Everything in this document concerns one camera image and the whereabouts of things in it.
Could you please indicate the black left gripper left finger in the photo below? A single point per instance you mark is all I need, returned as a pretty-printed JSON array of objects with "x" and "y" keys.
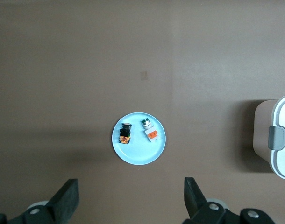
[{"x": 58, "y": 210}]

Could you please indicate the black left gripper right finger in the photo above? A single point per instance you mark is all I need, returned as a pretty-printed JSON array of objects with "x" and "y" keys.
[{"x": 198, "y": 210}]

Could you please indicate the black orange push-button switch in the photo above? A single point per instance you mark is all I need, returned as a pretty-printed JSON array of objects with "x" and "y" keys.
[{"x": 125, "y": 135}]

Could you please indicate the white lunch box grey clasps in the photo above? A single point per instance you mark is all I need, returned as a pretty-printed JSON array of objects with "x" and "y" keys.
[{"x": 282, "y": 112}]

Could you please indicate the light blue round plate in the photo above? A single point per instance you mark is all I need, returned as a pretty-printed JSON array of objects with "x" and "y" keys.
[{"x": 139, "y": 151}]

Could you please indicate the white orange switch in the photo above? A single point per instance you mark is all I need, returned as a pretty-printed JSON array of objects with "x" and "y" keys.
[{"x": 152, "y": 135}]

